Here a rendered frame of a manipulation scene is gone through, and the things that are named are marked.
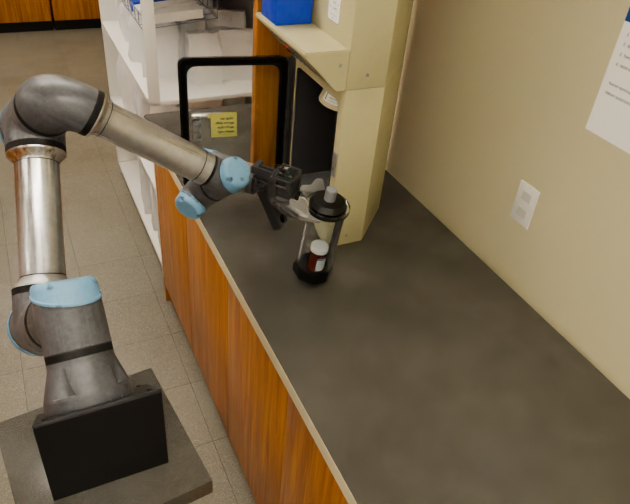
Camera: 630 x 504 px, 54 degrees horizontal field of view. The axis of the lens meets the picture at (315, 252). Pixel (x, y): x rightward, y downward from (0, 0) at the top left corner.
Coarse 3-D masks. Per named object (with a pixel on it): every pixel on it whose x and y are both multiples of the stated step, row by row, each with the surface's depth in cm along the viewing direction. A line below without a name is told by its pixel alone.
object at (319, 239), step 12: (348, 204) 151; (324, 216) 146; (336, 216) 147; (312, 228) 150; (324, 228) 149; (336, 228) 150; (312, 240) 152; (324, 240) 151; (336, 240) 154; (300, 252) 158; (312, 252) 154; (324, 252) 154; (300, 264) 159; (312, 264) 157; (324, 264) 157
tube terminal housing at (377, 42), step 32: (320, 0) 154; (352, 0) 140; (384, 0) 141; (352, 32) 143; (384, 32) 146; (352, 64) 147; (384, 64) 151; (352, 96) 153; (384, 96) 158; (352, 128) 158; (384, 128) 170; (352, 160) 164; (384, 160) 184; (352, 192) 171; (352, 224) 178
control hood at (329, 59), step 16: (256, 16) 164; (288, 32) 152; (304, 32) 153; (320, 32) 154; (304, 48) 143; (320, 48) 144; (336, 48) 145; (320, 64) 144; (336, 64) 146; (336, 80) 148
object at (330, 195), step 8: (320, 192) 150; (328, 192) 146; (336, 192) 147; (312, 200) 148; (320, 200) 148; (328, 200) 148; (336, 200) 149; (344, 200) 150; (320, 208) 146; (328, 208) 146; (336, 208) 147; (344, 208) 148
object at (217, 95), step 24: (192, 72) 169; (216, 72) 170; (240, 72) 172; (264, 72) 174; (192, 96) 173; (216, 96) 174; (240, 96) 176; (264, 96) 178; (192, 120) 177; (216, 120) 179; (240, 120) 181; (264, 120) 183; (216, 144) 183; (240, 144) 185; (264, 144) 188
